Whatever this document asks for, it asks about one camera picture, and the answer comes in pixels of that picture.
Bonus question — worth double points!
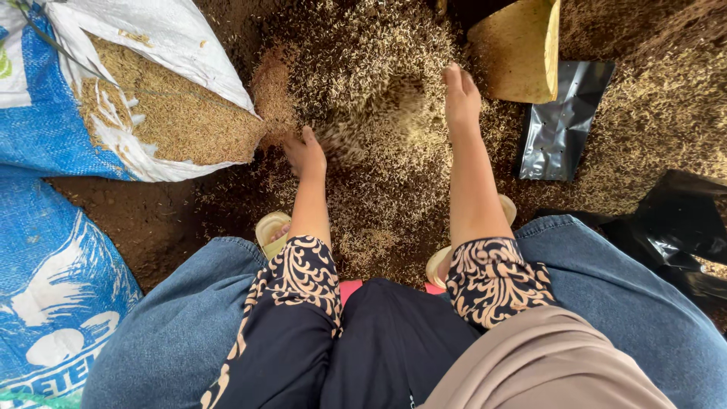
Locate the person's left hand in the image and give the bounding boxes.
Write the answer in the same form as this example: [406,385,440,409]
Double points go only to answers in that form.
[282,125,328,181]

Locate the person's right hand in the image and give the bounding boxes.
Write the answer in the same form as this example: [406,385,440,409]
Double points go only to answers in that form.
[442,62,483,136]

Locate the cream sandal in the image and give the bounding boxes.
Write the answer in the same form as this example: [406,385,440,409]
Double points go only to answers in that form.
[425,194,518,290]
[254,211,293,261]

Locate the scattered rice husk heap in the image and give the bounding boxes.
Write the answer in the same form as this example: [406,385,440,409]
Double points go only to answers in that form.
[193,0,727,287]

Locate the golden rice husk filling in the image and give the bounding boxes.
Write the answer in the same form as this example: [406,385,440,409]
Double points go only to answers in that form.
[76,31,268,167]

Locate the pink stool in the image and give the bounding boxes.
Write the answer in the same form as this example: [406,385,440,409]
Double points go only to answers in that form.
[339,278,448,309]

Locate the black beige patterned top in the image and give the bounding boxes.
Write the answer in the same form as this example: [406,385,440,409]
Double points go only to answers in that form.
[199,234,560,409]

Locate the open white blue woven sack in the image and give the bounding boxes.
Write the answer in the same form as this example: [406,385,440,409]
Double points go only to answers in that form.
[0,0,263,184]

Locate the tan curved scoop container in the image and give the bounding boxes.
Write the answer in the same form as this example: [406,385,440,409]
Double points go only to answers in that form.
[466,0,562,105]

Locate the silver black plastic grow bag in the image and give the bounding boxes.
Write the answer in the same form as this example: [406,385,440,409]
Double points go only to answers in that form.
[513,59,617,183]

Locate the closed blue printed woven sack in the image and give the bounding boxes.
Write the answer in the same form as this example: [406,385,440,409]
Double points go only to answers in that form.
[0,166,144,409]

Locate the beige headscarf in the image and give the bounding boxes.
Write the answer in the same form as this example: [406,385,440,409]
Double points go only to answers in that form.
[417,305,679,409]

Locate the blue denim jeans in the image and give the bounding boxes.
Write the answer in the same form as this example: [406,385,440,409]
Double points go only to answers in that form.
[81,214,727,409]

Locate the pile of black plastic bags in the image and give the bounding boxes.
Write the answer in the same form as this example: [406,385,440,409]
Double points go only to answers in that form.
[533,169,727,336]

